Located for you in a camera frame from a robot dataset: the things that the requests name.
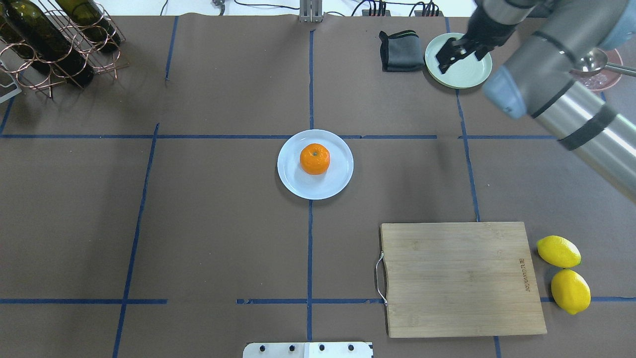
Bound pink bowl with ice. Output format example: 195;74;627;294
569;49;623;91

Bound aluminium frame post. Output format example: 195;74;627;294
299;0;324;23

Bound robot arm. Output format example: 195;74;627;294
483;0;636;201

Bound dark green wine bottle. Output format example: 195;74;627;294
1;0;94;88

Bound light green plate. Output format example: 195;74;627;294
424;32;493;89

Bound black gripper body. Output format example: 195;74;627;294
435;7;517;74

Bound light blue plate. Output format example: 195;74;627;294
277;129;354;201

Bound upper yellow lemon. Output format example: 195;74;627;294
537;235;582;269

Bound steel ice scoop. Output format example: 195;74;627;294
570;48;636;77

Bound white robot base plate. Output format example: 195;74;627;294
242;341;374;358

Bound copper wire bottle rack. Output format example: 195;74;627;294
1;0;130;98

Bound lower yellow lemon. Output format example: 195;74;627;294
550;269;591;315

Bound folded grey cloth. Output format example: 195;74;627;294
379;30;425;72

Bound orange mandarin fruit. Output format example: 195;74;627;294
299;143;331;176

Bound bamboo cutting board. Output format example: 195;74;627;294
380;222;547;339

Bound yellow lemon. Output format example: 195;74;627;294
550;269;591;315
537;235;582;269

